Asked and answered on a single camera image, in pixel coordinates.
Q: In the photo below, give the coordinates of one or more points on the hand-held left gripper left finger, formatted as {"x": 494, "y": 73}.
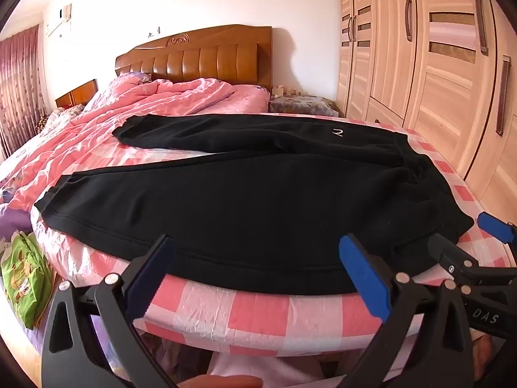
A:
{"x": 155, "y": 268}

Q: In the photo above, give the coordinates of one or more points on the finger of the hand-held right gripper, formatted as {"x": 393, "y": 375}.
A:
{"x": 450, "y": 252}
{"x": 499, "y": 228}

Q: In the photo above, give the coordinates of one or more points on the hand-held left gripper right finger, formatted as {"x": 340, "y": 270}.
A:
{"x": 365, "y": 279}

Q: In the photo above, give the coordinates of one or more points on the black pants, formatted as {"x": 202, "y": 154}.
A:
{"x": 242, "y": 206}

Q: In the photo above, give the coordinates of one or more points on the person's left hand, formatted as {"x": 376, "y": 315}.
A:
{"x": 226, "y": 382}

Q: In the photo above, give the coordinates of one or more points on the bed with pink checked sheet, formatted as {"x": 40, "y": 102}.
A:
{"x": 258, "y": 319}

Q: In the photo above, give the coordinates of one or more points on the green printed bag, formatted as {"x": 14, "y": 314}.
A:
{"x": 24, "y": 279}

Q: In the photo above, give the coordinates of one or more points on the pink quilt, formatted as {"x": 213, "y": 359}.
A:
{"x": 121, "y": 113}

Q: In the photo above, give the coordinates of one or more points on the light wooden wardrobe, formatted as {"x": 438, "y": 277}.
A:
{"x": 436, "y": 81}

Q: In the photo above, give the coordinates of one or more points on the nightstand with floral cloth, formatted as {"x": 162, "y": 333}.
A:
{"x": 303, "y": 104}

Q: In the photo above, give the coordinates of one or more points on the small wooden headboard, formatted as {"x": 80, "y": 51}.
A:
{"x": 78, "y": 93}

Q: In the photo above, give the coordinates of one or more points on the purple patterned curtain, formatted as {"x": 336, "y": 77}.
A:
{"x": 20, "y": 89}

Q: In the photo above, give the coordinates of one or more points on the white air conditioner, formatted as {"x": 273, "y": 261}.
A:
{"x": 59, "y": 20}

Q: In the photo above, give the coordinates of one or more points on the wall socket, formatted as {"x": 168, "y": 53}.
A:
{"x": 154, "y": 31}

